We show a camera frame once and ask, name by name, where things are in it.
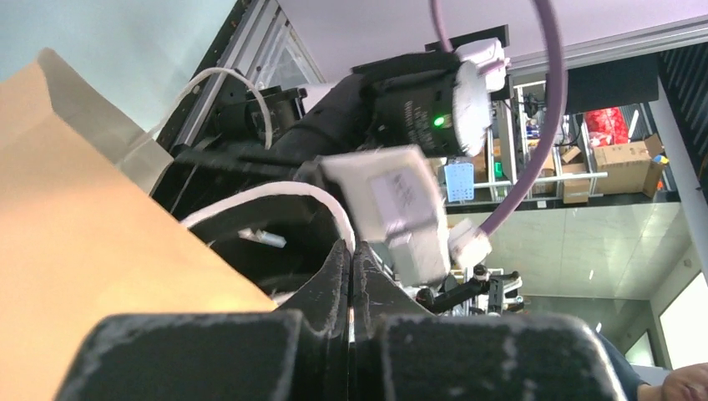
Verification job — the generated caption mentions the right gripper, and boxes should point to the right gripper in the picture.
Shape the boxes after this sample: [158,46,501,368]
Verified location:
[152,145,354,302]

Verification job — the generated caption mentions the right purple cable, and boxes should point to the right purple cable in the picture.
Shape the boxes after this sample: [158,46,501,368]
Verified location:
[428,0,569,270]

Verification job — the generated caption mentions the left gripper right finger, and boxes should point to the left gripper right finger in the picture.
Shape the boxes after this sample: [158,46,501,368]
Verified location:
[352,243,624,400]

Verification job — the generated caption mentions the cardboard boxes in background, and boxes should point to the cardboard boxes in background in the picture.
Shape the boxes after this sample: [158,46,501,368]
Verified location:
[559,135,665,204]

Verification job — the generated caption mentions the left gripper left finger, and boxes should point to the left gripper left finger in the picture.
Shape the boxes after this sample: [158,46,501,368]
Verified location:
[57,241,351,400]

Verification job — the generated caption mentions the brown paper bag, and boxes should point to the brown paper bag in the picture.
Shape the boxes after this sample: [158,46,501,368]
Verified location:
[1,48,281,400]

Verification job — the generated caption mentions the person's hand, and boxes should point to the person's hand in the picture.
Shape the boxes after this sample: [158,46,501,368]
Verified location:
[637,363,707,401]

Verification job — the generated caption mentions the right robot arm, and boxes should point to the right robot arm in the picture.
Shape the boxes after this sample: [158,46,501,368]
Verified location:
[151,40,508,287]

